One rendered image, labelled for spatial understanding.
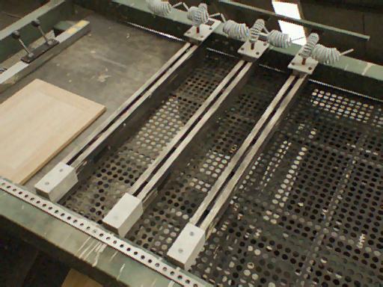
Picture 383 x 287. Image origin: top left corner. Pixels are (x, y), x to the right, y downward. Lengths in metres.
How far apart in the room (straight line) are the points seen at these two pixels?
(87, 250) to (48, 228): 0.16
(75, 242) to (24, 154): 0.48
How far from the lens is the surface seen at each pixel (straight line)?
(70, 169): 1.54
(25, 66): 2.11
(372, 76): 1.95
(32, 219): 1.47
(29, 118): 1.86
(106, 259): 1.33
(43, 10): 2.49
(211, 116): 1.69
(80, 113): 1.82
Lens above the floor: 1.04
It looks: 9 degrees up
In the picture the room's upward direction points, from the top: 26 degrees clockwise
